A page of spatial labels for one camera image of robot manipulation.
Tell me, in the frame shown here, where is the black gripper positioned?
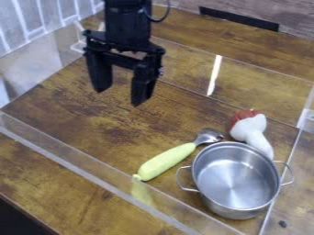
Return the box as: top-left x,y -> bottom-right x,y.
83,0 -> 167,106

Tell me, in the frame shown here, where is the clear acrylic front barrier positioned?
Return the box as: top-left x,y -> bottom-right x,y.
0,111 -> 246,235

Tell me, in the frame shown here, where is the red white toy mushroom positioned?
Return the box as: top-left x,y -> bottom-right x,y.
230,109 -> 276,159

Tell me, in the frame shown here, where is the stainless steel pot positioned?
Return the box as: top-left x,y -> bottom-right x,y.
177,141 -> 294,220

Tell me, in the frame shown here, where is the clear acrylic corner bracket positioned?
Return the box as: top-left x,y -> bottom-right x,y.
70,21 -> 86,54

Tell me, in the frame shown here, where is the black cable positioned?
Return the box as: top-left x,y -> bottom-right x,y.
141,0 -> 173,23

